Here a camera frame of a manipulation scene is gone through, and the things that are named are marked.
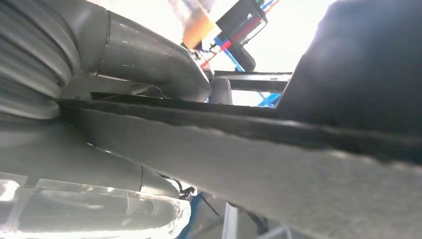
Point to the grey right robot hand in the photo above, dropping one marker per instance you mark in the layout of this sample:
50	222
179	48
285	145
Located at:
148	62

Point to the black boxy device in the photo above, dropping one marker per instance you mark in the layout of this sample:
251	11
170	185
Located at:
240	19

